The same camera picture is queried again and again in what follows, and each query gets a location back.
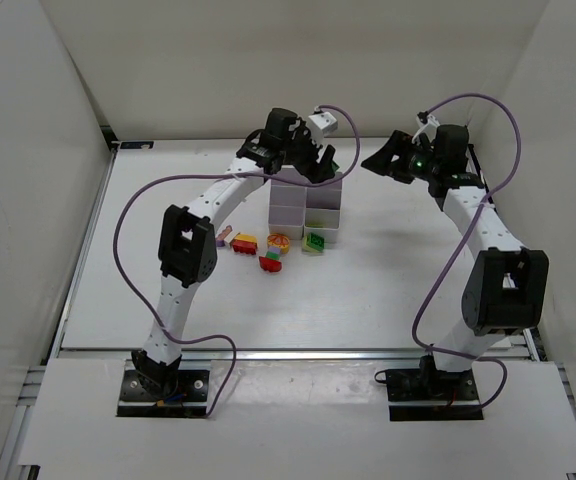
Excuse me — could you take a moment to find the purple butterfly wing lego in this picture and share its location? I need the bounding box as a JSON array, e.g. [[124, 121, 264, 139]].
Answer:
[[216, 225, 233, 248]]

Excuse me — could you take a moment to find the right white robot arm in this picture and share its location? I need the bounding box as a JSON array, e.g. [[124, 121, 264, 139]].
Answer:
[[362, 125, 549, 401]]

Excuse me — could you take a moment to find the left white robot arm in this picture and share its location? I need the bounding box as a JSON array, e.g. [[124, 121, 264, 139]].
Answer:
[[132, 108, 338, 398]]

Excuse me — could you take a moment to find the right white divided container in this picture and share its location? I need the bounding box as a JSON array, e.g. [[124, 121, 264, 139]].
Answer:
[[304, 174, 343, 244]]

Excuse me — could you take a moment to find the white divided container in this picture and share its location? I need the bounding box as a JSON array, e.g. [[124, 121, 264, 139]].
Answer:
[[268, 168, 307, 240], [304, 174, 343, 244]]

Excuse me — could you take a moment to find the left white divided container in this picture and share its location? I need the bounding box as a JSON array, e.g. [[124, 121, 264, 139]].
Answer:
[[268, 168, 307, 240]]

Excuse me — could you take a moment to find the green and lime lego stack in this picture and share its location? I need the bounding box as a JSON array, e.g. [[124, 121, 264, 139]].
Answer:
[[302, 232, 325, 254]]

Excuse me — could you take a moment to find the yellow oval printed lego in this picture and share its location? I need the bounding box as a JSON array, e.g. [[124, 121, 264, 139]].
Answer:
[[267, 233, 291, 255]]

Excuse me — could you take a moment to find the lilac green red lego stack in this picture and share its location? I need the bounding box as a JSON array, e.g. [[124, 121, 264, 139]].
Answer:
[[259, 246, 282, 273]]

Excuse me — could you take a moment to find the yellow and red lego stack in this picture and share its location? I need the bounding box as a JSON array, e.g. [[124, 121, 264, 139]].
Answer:
[[231, 233, 258, 255]]

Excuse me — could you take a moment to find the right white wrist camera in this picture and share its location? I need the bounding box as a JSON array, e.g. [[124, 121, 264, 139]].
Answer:
[[413, 111, 440, 143]]

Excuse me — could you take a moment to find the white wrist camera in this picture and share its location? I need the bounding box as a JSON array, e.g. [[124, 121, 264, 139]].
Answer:
[[413, 111, 440, 143], [306, 111, 338, 138]]

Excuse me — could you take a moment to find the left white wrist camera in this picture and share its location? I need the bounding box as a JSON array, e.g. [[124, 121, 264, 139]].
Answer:
[[306, 111, 338, 138]]

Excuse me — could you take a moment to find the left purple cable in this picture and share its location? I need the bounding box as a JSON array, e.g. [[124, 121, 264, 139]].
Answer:
[[112, 103, 361, 418]]

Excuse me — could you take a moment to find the purple cable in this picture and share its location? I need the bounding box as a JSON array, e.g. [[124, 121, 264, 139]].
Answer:
[[411, 92, 523, 410], [112, 103, 361, 418]]

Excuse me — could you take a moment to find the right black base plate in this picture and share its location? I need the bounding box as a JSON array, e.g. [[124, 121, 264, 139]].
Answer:
[[374, 367, 484, 422]]

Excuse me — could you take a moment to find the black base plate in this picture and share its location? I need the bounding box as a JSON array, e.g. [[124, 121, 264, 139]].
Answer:
[[116, 360, 211, 419], [374, 367, 484, 422]]

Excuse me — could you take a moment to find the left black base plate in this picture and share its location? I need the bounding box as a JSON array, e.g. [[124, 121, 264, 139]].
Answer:
[[116, 360, 211, 419]]

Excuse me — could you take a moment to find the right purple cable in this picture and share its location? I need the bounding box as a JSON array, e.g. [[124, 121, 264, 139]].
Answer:
[[411, 92, 523, 410]]

